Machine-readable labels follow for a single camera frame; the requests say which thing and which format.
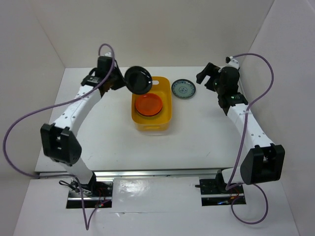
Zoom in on black plate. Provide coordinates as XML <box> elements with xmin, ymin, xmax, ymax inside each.
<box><xmin>125</xmin><ymin>66</ymin><xmax>153</xmax><ymax>95</ymax></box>

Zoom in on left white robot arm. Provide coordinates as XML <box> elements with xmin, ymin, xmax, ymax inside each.
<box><xmin>40</xmin><ymin>53</ymin><xmax>124</xmax><ymax>196</ymax></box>

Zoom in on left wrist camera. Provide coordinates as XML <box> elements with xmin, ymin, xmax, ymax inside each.
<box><xmin>103</xmin><ymin>51</ymin><xmax>115</xmax><ymax>58</ymax></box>

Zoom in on blue patterned plate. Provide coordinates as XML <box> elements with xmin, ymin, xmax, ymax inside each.
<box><xmin>171</xmin><ymin>79</ymin><xmax>196</xmax><ymax>99</ymax></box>

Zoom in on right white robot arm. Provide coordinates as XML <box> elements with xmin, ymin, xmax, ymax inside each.
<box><xmin>196</xmin><ymin>59</ymin><xmax>285</xmax><ymax>193</ymax></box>

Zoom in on aluminium front rail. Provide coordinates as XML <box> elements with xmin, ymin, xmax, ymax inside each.
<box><xmin>36</xmin><ymin>167</ymin><xmax>227</xmax><ymax>179</ymax></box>

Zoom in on purple cable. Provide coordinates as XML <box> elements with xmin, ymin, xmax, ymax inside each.
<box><xmin>2</xmin><ymin>43</ymin><xmax>116</xmax><ymax>231</ymax></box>
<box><xmin>225</xmin><ymin>52</ymin><xmax>275</xmax><ymax>225</ymax></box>

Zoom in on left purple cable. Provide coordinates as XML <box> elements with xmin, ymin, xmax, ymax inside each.
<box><xmin>2</xmin><ymin>43</ymin><xmax>116</xmax><ymax>231</ymax></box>

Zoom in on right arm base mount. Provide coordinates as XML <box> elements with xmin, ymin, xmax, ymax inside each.
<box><xmin>194</xmin><ymin>179</ymin><xmax>246</xmax><ymax>207</ymax></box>

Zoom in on orange plate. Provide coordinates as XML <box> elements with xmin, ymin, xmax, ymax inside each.
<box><xmin>135</xmin><ymin>93</ymin><xmax>163</xmax><ymax>117</ymax></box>

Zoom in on yellow plastic bin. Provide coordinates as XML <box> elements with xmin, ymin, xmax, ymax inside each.
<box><xmin>131</xmin><ymin>76</ymin><xmax>172</xmax><ymax>132</ymax></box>

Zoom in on left base thin wires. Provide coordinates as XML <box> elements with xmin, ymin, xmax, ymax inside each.
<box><xmin>59</xmin><ymin>178</ymin><xmax>109</xmax><ymax>206</ymax></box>

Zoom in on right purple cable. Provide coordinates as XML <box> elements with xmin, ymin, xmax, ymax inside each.
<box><xmin>225</xmin><ymin>52</ymin><xmax>275</xmax><ymax>225</ymax></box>

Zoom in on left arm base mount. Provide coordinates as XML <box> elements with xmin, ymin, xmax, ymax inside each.
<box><xmin>59</xmin><ymin>180</ymin><xmax>114</xmax><ymax>209</ymax></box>

